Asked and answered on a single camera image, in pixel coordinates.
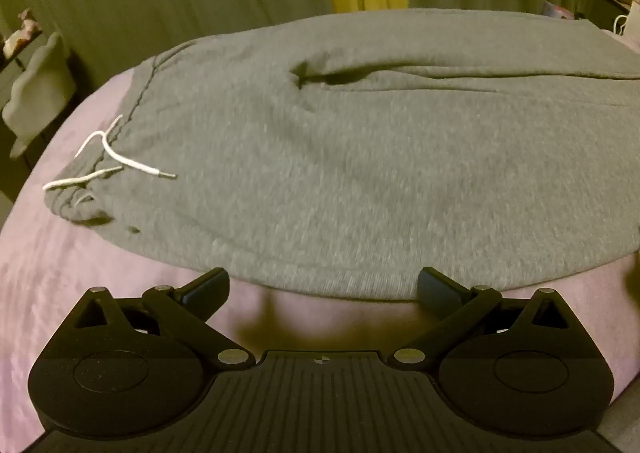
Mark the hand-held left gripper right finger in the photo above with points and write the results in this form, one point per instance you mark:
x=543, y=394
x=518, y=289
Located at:
x=431, y=286

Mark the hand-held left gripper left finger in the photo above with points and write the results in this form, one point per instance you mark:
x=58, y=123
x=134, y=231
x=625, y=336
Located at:
x=209, y=286

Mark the pink bed blanket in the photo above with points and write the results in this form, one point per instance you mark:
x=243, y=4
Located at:
x=60, y=253

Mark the grey chair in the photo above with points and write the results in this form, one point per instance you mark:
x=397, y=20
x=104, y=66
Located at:
x=37, y=88

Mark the pink item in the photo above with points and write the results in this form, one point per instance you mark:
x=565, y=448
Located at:
x=556, y=9

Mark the pale clutter on desk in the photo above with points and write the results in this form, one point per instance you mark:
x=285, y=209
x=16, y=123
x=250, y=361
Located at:
x=21, y=30

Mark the dark cabinet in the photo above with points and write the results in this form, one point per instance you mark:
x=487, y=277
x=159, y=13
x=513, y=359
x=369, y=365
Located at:
x=602, y=3

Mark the white box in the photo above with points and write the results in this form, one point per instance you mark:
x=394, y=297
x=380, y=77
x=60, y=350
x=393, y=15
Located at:
x=635, y=18

